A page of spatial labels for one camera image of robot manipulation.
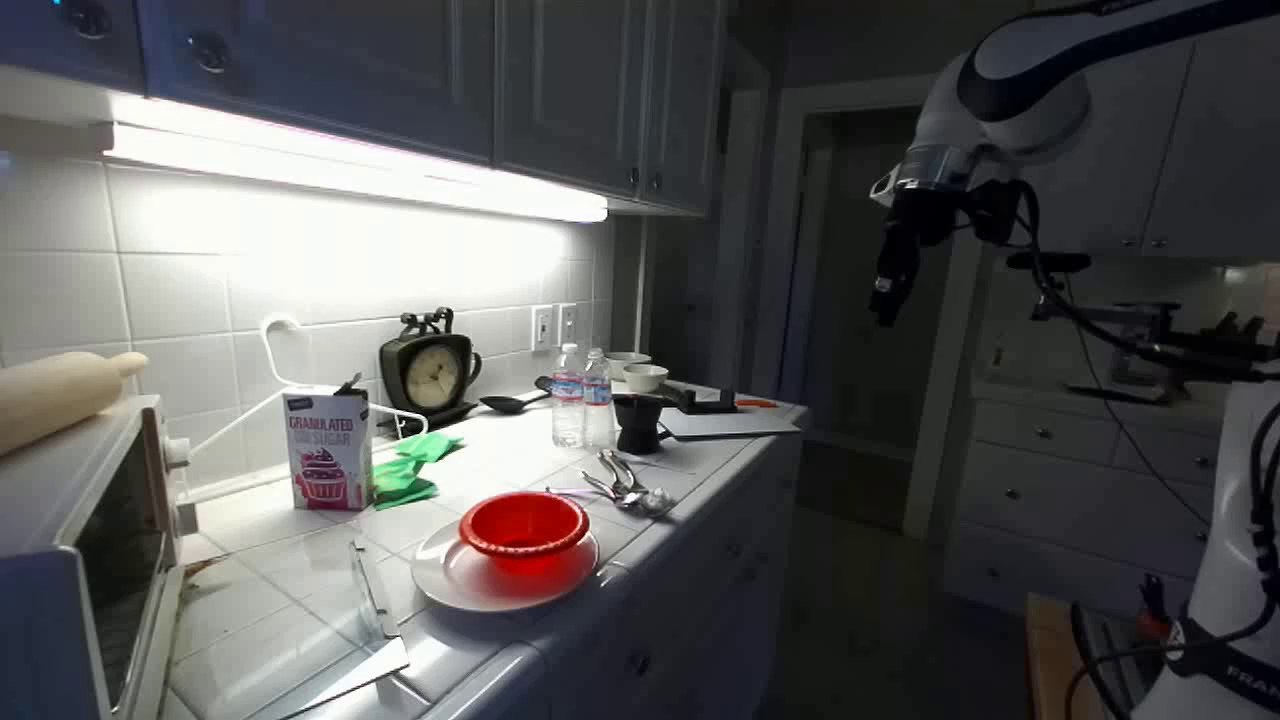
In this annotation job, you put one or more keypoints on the white lower kitchen cabinets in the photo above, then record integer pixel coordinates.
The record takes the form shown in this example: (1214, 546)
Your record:
(694, 601)

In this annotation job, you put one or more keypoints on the green cloth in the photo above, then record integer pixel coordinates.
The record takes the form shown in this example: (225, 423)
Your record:
(405, 474)

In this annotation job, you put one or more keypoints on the white pink carton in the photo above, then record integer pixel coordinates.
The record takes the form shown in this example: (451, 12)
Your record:
(327, 454)

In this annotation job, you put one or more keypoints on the white wall outlet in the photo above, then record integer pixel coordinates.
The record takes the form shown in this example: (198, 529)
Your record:
(540, 330)
(566, 323)

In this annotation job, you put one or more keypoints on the white kitchen cabinets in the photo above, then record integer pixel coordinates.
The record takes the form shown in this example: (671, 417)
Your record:
(694, 601)
(562, 82)

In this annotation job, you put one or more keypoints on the wooden platform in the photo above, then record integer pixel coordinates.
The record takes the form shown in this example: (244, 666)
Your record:
(1054, 666)

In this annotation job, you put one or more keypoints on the silver spoon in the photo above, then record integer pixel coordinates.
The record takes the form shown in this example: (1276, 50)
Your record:
(643, 491)
(617, 491)

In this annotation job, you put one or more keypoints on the clear plastic tongs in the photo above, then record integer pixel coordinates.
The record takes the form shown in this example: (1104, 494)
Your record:
(361, 574)

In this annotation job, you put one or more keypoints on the white ceramic bowl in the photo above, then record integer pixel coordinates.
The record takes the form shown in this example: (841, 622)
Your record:
(628, 362)
(648, 381)

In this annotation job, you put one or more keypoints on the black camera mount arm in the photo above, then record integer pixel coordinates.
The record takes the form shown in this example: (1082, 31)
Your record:
(1174, 355)

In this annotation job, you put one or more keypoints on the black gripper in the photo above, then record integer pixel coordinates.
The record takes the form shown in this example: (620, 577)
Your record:
(920, 217)

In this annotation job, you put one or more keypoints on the white plate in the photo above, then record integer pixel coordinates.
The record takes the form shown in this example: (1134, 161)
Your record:
(454, 587)

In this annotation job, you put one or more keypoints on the under-cabinet light strip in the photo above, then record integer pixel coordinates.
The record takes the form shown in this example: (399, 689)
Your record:
(333, 161)

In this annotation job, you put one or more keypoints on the black spoon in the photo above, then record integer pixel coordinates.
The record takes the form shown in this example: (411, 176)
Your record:
(505, 400)

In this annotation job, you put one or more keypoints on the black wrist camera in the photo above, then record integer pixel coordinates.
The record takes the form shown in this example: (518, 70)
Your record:
(996, 209)

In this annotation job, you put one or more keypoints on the wooden rolling pin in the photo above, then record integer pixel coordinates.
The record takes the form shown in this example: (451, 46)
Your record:
(54, 394)

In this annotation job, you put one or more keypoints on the silver toaster oven microwave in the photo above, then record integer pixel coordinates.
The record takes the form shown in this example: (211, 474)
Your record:
(54, 534)

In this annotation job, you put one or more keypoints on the white cutting board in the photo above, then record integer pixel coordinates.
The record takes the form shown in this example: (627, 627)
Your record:
(726, 427)

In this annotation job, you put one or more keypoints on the white door frame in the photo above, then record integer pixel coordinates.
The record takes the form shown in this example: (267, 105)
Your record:
(932, 400)

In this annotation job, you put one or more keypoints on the black table clock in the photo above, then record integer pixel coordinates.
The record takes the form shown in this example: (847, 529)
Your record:
(433, 376)

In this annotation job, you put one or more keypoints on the clear water bottle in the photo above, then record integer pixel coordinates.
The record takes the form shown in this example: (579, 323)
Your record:
(568, 394)
(599, 400)

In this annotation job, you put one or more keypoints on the black cup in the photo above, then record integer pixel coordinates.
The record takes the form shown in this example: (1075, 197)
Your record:
(638, 427)

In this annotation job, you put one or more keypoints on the white drawer unit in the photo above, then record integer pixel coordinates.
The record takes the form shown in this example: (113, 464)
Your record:
(1067, 506)

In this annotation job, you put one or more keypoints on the white upper kitchen cabinets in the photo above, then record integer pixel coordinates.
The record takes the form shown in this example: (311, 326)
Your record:
(562, 82)

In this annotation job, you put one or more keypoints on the red bowl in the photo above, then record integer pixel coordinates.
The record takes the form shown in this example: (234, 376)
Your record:
(521, 526)

